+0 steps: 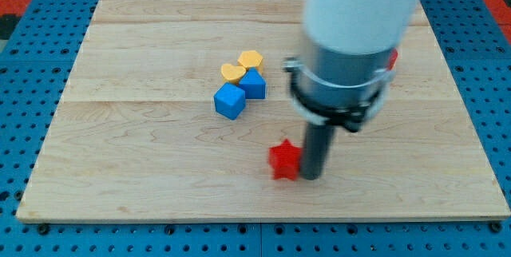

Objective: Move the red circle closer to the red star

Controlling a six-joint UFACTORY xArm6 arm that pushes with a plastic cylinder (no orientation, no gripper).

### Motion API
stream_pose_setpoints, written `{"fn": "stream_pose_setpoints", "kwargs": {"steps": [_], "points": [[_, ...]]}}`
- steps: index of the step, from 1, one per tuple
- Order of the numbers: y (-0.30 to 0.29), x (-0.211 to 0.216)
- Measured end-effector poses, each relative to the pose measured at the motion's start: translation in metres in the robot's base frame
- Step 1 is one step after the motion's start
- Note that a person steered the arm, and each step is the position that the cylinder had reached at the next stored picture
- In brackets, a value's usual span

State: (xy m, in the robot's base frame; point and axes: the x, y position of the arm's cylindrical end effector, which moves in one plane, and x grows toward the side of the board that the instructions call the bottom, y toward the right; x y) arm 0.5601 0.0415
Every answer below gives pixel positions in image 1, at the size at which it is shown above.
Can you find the red star block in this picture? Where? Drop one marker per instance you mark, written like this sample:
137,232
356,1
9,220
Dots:
284,160

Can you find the wooden board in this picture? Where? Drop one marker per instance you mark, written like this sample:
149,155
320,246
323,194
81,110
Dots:
136,137

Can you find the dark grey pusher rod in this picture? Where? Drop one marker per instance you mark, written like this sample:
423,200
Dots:
316,144

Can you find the blue cube block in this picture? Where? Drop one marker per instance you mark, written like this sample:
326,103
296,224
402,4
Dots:
229,101

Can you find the red circle block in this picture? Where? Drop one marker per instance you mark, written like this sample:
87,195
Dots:
392,60

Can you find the blue pentagon block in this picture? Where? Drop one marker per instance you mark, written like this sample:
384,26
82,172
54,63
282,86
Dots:
253,84

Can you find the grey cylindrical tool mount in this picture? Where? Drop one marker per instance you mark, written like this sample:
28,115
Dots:
330,88

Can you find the yellow hexagon block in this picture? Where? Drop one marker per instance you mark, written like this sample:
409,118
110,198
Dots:
251,59

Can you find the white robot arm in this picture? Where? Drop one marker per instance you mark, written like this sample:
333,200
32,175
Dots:
357,26

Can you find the yellow heart block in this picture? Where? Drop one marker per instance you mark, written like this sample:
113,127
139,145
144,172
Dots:
232,73

